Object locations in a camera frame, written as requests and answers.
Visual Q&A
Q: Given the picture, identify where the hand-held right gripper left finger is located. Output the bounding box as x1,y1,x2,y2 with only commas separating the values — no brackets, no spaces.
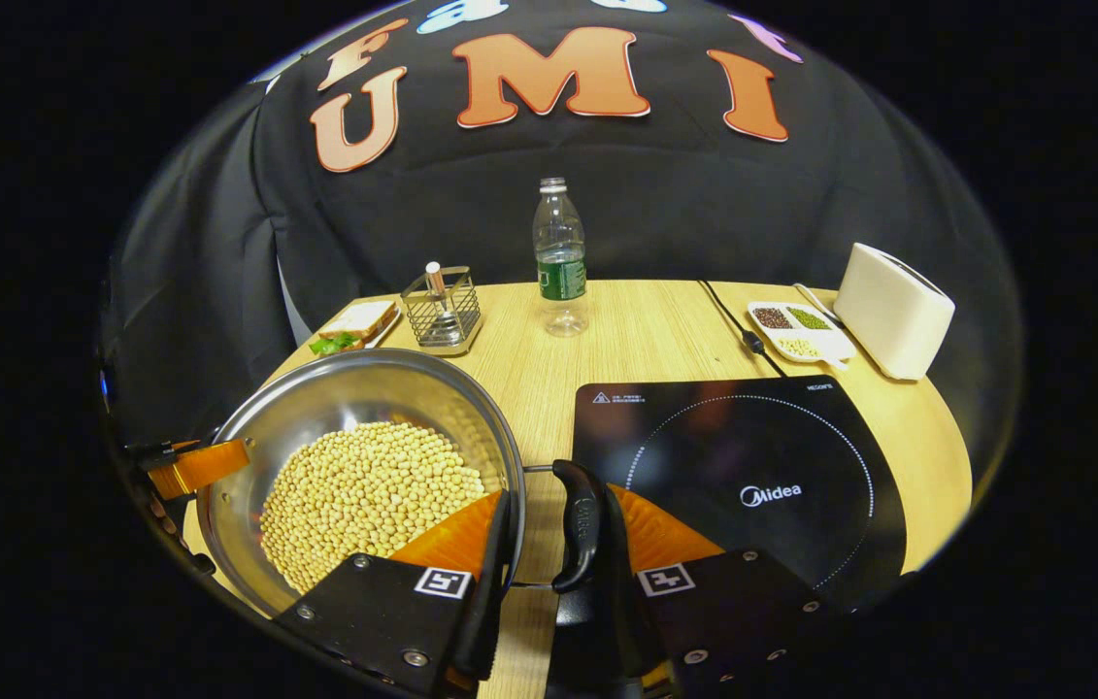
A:
275,488,516,699

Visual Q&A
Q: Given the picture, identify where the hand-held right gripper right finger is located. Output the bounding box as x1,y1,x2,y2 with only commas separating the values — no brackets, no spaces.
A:
597,483,836,699

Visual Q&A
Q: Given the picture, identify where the stainless steel pot black handle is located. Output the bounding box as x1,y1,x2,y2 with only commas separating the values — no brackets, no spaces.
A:
197,348,605,622

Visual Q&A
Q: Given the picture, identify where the heap of yellow soybeans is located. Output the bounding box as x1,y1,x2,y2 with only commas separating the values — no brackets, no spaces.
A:
259,420,489,595

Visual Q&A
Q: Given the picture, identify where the black induction cooktop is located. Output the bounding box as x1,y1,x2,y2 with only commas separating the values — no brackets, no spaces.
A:
573,374,909,615

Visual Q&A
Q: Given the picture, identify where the sandwich with lettuce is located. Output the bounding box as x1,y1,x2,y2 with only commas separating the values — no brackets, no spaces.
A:
308,299,399,356

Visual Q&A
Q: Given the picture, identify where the clear plastic water bottle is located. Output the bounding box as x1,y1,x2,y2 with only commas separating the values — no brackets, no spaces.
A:
532,177,589,338

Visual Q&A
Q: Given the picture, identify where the white divided plate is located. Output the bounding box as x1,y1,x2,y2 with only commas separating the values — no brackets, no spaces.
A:
748,300,857,371

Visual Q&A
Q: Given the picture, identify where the white toaster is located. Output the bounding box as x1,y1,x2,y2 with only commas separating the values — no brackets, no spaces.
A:
833,243,955,382

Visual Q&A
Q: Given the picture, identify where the black backdrop cloth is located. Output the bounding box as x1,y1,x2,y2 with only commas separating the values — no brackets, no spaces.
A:
102,0,1025,457

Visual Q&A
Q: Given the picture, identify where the metal wire basket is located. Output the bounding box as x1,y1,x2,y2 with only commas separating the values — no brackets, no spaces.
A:
400,265,483,357

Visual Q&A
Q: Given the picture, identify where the metal utensil wooden handle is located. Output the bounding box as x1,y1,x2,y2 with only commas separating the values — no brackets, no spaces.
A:
422,260,462,346

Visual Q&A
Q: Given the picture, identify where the black power cable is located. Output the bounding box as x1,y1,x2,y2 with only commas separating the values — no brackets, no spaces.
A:
699,280,787,378

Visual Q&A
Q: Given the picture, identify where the white toaster power cable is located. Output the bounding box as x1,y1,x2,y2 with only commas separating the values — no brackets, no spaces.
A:
794,283,843,328

